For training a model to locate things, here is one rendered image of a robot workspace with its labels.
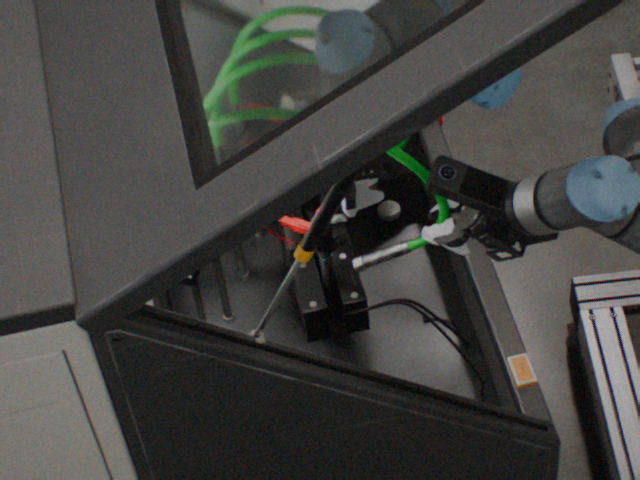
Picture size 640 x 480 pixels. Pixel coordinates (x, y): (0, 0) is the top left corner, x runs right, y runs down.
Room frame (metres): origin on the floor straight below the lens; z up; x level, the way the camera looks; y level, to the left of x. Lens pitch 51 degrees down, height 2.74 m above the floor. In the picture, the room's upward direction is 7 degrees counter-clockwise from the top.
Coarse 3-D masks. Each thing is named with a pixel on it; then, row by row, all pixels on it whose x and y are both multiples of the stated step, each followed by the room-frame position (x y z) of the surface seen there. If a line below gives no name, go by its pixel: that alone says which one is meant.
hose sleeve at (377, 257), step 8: (408, 240) 1.24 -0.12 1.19; (384, 248) 1.25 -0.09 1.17; (392, 248) 1.24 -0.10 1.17; (400, 248) 1.23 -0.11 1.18; (408, 248) 1.23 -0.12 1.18; (368, 256) 1.25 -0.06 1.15; (376, 256) 1.24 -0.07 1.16; (384, 256) 1.24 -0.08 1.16; (392, 256) 1.23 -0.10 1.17; (400, 256) 1.23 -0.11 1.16; (368, 264) 1.24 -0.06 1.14; (376, 264) 1.24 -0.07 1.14
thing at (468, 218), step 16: (512, 192) 1.14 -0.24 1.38; (464, 208) 1.19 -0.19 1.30; (512, 208) 1.13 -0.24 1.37; (464, 224) 1.16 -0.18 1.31; (480, 224) 1.15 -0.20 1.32; (496, 224) 1.15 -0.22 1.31; (512, 224) 1.12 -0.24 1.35; (480, 240) 1.17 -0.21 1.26; (496, 240) 1.14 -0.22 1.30; (512, 240) 1.14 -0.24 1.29; (528, 240) 1.14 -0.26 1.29; (544, 240) 1.12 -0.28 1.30; (496, 256) 1.15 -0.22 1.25; (512, 256) 1.14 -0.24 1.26
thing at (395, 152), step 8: (392, 152) 1.24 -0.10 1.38; (400, 152) 1.24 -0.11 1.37; (400, 160) 1.23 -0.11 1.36; (408, 160) 1.23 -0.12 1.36; (416, 168) 1.23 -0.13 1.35; (424, 168) 1.23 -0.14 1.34; (424, 176) 1.22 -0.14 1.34; (440, 200) 1.22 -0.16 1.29; (440, 208) 1.22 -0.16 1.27; (448, 208) 1.22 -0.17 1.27; (440, 216) 1.22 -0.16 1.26; (448, 216) 1.22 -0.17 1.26; (416, 240) 1.23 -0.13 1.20; (424, 240) 1.23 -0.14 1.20; (416, 248) 1.23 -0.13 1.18
